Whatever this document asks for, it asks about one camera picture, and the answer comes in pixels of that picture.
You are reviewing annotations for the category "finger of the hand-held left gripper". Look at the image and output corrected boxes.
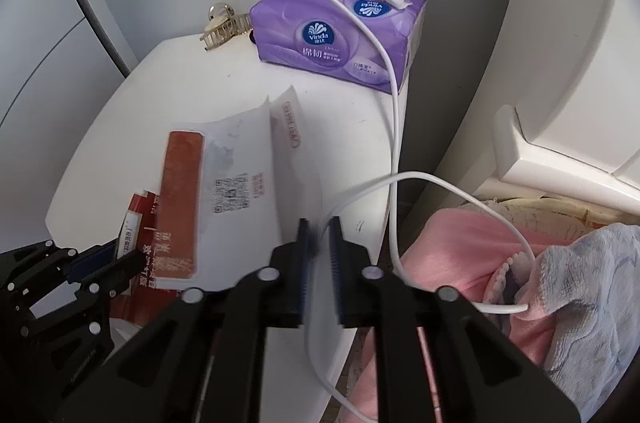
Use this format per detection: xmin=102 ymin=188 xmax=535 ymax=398
xmin=20 ymin=249 xmax=144 ymax=341
xmin=0 ymin=239 xmax=121 ymax=296

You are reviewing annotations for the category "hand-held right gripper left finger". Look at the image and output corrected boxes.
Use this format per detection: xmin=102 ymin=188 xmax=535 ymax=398
xmin=60 ymin=218 xmax=321 ymax=423

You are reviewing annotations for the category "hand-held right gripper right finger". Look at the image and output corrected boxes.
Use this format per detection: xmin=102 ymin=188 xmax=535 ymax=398
xmin=327 ymin=216 xmax=583 ymax=423

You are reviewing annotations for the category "red and white carton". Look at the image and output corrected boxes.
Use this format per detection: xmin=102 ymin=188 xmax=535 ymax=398
xmin=109 ymin=189 xmax=181 ymax=321

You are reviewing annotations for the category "white plastic mailer bag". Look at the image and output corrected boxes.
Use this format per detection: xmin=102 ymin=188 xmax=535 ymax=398
xmin=159 ymin=86 xmax=346 ymax=354

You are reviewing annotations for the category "pink blanket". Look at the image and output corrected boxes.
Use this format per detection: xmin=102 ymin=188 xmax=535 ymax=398
xmin=345 ymin=208 xmax=566 ymax=423

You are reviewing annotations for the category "white toothed hair claw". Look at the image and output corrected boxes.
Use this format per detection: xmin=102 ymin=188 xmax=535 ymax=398
xmin=482 ymin=250 xmax=531 ymax=304

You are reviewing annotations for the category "beige patterned bedsheet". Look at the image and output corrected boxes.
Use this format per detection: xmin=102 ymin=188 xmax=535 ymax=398
xmin=465 ymin=190 xmax=640 ymax=244

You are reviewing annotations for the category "purple tissue pack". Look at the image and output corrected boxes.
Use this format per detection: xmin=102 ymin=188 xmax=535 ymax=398
xmin=249 ymin=0 xmax=428 ymax=95

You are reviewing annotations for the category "light blue towel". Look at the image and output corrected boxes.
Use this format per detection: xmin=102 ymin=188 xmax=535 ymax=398
xmin=530 ymin=223 xmax=640 ymax=416

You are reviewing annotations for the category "gold hair claw clip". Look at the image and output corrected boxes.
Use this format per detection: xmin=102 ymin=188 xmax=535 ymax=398
xmin=201 ymin=2 xmax=252 ymax=53

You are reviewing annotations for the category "white bed headboard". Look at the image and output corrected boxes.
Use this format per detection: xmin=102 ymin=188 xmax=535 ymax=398
xmin=435 ymin=0 xmax=640 ymax=214

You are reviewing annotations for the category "white charging cable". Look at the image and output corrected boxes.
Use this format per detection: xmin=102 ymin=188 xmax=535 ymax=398
xmin=206 ymin=0 xmax=538 ymax=423

